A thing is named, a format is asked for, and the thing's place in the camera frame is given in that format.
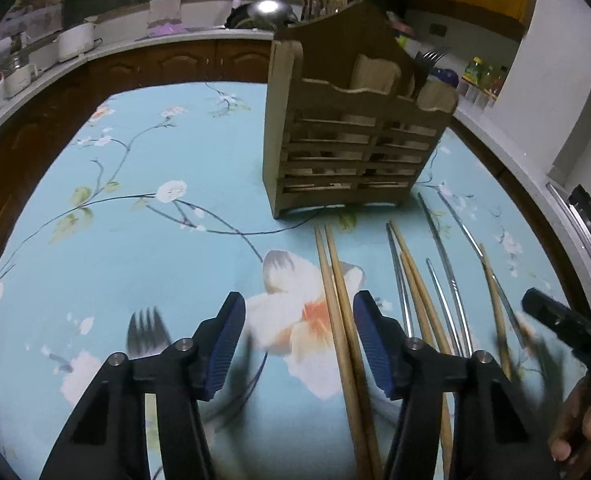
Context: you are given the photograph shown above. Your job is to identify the white pot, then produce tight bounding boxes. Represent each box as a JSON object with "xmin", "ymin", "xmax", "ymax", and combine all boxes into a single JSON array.
[{"xmin": 2, "ymin": 62, "xmax": 40, "ymax": 100}]

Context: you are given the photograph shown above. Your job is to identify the blue bowl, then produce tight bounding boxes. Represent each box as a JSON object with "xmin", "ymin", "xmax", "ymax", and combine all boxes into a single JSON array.
[{"xmin": 429, "ymin": 67, "xmax": 460, "ymax": 90}]

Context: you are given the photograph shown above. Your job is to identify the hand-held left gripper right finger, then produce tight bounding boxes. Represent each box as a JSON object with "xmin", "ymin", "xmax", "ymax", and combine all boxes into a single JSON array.
[{"xmin": 353, "ymin": 290, "xmax": 561, "ymax": 480}]

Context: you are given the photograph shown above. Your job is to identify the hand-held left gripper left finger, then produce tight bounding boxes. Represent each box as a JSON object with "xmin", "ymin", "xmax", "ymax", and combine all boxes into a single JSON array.
[{"xmin": 40, "ymin": 291, "xmax": 246, "ymax": 480}]

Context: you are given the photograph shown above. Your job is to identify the person's right hand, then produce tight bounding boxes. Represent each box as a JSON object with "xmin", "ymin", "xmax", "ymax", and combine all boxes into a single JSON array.
[{"xmin": 548, "ymin": 376, "xmax": 591, "ymax": 480}]

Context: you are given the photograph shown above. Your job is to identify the green bottle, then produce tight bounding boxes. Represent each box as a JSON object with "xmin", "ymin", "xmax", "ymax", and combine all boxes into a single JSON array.
[{"xmin": 463, "ymin": 56, "xmax": 486, "ymax": 86}]

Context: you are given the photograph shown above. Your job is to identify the blue floral tablecloth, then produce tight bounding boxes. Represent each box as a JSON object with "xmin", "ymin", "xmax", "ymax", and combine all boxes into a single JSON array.
[{"xmin": 0, "ymin": 80, "xmax": 591, "ymax": 480}]

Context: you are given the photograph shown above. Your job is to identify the beige bag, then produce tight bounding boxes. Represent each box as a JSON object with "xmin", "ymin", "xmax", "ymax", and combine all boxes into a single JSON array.
[{"xmin": 148, "ymin": 0, "xmax": 182, "ymax": 28}]

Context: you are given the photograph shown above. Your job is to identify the purple cloth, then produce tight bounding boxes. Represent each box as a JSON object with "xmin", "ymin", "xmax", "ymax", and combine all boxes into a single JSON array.
[{"xmin": 146, "ymin": 22, "xmax": 185, "ymax": 39}]

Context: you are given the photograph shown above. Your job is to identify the wok with metal lid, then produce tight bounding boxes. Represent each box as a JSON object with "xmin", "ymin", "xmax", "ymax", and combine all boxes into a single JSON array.
[{"xmin": 225, "ymin": 0, "xmax": 299, "ymax": 30}]

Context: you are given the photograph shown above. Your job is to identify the metal fork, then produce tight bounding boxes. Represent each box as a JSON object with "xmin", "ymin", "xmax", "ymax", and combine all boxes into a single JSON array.
[
  {"xmin": 414, "ymin": 47, "xmax": 451, "ymax": 98},
  {"xmin": 126, "ymin": 306, "xmax": 173, "ymax": 361}
]

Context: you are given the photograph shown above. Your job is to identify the metal chopstick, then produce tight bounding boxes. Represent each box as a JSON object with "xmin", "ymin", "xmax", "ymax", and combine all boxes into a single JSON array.
[
  {"xmin": 417, "ymin": 192, "xmax": 473, "ymax": 357},
  {"xmin": 438, "ymin": 191, "xmax": 527, "ymax": 350},
  {"xmin": 385, "ymin": 222, "xmax": 416, "ymax": 340},
  {"xmin": 425, "ymin": 257, "xmax": 465, "ymax": 357}
]

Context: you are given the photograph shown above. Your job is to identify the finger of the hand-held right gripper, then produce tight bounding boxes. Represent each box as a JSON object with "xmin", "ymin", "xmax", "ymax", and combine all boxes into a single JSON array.
[{"xmin": 521, "ymin": 287, "xmax": 591, "ymax": 363}]

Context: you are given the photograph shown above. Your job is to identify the red capped bottle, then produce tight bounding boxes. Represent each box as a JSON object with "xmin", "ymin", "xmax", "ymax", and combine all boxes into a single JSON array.
[{"xmin": 488, "ymin": 65, "xmax": 507, "ymax": 96}]

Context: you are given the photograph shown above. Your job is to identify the white spice containers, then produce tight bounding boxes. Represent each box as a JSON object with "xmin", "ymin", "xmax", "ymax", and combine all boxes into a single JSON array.
[{"xmin": 456, "ymin": 82, "xmax": 497, "ymax": 110}]

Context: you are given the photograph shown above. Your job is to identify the wooden utensil holder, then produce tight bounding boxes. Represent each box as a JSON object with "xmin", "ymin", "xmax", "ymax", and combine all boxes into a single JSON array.
[{"xmin": 262, "ymin": 0, "xmax": 459, "ymax": 220}]

